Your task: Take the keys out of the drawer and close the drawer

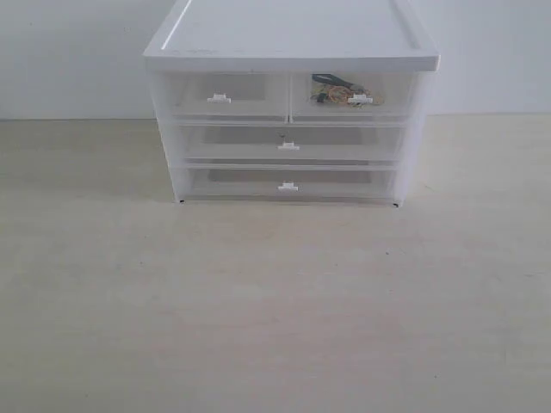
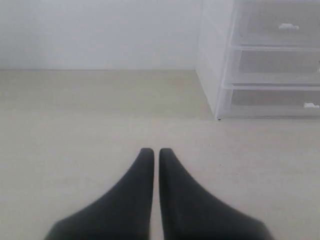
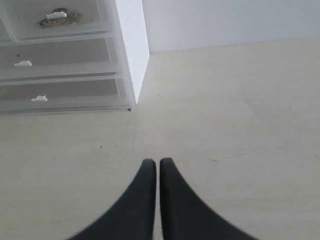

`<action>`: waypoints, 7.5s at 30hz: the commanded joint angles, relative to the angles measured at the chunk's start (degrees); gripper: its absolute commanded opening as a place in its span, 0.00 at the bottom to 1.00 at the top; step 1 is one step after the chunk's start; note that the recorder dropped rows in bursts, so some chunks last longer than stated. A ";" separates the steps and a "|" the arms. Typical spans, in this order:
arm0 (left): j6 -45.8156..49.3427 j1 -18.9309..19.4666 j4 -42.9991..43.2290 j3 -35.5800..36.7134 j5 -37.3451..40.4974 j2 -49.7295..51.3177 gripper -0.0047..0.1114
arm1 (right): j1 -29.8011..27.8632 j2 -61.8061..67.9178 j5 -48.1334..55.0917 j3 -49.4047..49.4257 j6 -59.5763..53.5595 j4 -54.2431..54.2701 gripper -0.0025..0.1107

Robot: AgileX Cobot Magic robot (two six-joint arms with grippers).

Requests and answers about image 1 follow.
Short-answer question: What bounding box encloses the keychain with black strap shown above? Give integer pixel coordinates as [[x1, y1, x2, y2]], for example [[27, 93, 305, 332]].
[[310, 73, 385, 108]]

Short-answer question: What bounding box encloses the clear plastic tray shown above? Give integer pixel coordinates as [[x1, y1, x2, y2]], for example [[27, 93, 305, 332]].
[[180, 126, 406, 162], [170, 163, 402, 204]]

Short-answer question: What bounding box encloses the white plastic drawer cabinet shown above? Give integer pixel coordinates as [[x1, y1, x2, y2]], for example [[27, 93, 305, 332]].
[[143, 1, 440, 207]]

